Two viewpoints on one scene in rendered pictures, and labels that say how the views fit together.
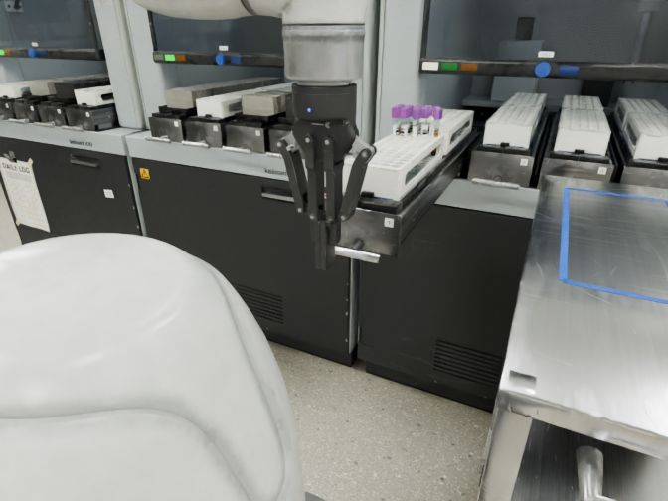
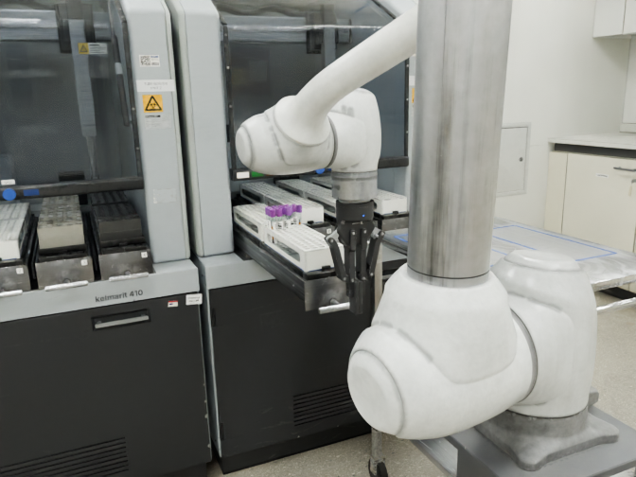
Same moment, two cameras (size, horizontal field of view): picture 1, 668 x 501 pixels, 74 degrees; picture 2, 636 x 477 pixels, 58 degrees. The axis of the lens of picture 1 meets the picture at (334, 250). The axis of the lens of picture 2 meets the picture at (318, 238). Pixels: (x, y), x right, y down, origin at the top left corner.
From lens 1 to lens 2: 0.92 m
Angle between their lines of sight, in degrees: 47
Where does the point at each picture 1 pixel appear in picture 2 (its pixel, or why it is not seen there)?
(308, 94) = (363, 207)
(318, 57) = (371, 186)
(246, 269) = (70, 427)
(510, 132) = (311, 213)
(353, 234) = (328, 296)
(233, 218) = (48, 369)
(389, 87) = (205, 196)
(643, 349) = not seen: hidden behind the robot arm
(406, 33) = (215, 152)
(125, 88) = not seen: outside the picture
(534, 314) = not seen: hidden behind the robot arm
